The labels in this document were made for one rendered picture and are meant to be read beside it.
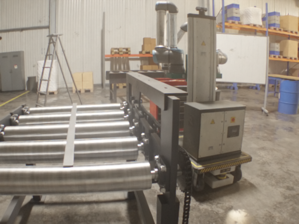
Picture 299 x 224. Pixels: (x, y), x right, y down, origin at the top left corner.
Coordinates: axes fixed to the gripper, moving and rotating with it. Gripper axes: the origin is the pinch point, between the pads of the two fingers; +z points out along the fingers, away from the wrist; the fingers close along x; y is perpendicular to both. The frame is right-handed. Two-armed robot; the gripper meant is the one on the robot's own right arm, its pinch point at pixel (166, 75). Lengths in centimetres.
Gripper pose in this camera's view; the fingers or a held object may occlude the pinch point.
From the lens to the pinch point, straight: 361.3
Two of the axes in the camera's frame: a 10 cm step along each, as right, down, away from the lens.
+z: 0.0, 9.7, 2.3
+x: 5.9, 1.8, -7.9
